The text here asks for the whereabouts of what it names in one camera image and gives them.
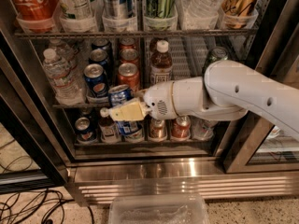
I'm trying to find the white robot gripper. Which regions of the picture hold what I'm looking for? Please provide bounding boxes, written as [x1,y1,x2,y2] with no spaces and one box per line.
[108,77,208,121]

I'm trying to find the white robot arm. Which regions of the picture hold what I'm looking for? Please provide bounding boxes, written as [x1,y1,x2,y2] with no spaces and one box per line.
[109,60,299,140]

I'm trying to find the front red coca-cola can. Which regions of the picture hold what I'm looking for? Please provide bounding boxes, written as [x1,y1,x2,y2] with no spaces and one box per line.
[117,63,140,91]

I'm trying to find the red coca-cola can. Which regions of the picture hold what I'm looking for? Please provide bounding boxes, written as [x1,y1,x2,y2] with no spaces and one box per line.
[120,49,139,66]
[119,37,136,49]
[117,63,140,91]

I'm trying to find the bottom shelf silver green can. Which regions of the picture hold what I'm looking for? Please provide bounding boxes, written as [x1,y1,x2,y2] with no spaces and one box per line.
[124,123,144,143]

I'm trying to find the bottom shelf brown can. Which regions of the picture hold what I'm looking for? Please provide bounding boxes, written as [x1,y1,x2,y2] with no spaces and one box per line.
[149,119,166,140]

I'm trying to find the bottom shelf tea bottle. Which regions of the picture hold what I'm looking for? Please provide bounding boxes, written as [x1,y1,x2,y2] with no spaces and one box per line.
[98,107,121,144]

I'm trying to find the bottom shelf red can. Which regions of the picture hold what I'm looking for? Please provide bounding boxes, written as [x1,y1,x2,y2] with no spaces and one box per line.
[171,116,191,139]

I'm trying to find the rear red coca-cola can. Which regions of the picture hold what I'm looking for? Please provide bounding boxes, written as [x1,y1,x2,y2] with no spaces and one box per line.
[119,37,136,49]

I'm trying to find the bottom shelf pepsi can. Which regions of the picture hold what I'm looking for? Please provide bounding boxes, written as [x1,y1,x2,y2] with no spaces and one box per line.
[75,117,97,144]

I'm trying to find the rearmost blue pepsi can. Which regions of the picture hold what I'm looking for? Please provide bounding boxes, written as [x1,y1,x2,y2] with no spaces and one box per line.
[92,38,113,55]

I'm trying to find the bottom shelf water bottle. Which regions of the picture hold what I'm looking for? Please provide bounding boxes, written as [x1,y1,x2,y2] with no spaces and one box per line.
[192,119,218,141]

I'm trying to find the empty white shelf tray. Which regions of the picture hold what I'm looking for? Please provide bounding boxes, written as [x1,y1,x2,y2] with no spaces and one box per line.
[169,37,207,80]

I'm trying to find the rear green soda can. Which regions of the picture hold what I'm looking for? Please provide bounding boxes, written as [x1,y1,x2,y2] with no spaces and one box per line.
[202,47,229,73]

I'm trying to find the silver blue can top shelf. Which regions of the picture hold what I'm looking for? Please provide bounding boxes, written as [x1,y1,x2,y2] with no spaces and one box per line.
[103,0,134,20]

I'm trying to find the green bottle top shelf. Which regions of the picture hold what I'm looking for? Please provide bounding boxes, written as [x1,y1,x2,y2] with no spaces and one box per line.
[146,0,175,19]

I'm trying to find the clear sprite bottle top shelf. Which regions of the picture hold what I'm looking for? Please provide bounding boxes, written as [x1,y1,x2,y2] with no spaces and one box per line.
[60,0,93,20]

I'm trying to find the clear water bottle top shelf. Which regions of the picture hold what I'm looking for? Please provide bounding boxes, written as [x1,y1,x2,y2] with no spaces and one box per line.
[186,0,234,19]

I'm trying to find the left glass fridge door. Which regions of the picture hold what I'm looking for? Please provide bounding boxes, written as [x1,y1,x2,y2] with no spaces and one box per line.
[0,35,67,194]

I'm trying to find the glass fridge door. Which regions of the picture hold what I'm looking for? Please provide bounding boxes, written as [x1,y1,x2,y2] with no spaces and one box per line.
[215,0,299,173]
[0,35,67,194]

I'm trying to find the right glass fridge door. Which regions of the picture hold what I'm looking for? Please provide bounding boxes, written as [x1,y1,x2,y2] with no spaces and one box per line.
[215,0,299,173]

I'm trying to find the orange gold can top shelf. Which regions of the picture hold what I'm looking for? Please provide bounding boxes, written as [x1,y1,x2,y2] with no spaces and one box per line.
[221,0,257,29]

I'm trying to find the large coca-cola bottle top shelf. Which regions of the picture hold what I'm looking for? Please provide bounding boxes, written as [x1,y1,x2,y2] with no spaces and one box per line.
[12,0,58,34]

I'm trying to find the front brown tea bottle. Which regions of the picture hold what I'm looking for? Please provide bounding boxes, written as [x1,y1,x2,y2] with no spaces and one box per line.
[150,40,173,86]

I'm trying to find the brown tea bottle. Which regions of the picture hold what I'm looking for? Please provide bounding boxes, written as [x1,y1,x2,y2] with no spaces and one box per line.
[150,40,173,86]
[149,37,162,53]

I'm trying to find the rear brown tea bottle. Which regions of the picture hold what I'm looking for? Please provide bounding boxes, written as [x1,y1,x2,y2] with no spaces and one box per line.
[149,37,162,53]

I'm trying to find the front clear water bottle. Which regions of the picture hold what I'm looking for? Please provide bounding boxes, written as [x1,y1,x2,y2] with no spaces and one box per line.
[43,49,84,105]

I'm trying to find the rear clear water bottle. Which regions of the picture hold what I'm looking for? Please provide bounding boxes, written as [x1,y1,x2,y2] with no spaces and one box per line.
[49,39,77,69]

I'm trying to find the clear plastic bin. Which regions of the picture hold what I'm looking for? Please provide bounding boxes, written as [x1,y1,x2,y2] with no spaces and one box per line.
[108,194,210,224]

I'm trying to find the middle wire shelf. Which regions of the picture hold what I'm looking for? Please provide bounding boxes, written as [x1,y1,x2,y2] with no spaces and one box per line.
[52,103,110,108]

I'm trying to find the wire shelf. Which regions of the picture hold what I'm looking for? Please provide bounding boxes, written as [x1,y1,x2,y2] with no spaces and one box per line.
[14,28,258,39]
[52,103,110,108]

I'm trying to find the top wire shelf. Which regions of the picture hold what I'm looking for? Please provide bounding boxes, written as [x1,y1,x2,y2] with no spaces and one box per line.
[14,28,258,39]

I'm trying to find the black floor cables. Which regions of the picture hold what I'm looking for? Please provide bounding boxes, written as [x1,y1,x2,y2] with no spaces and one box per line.
[0,137,95,224]

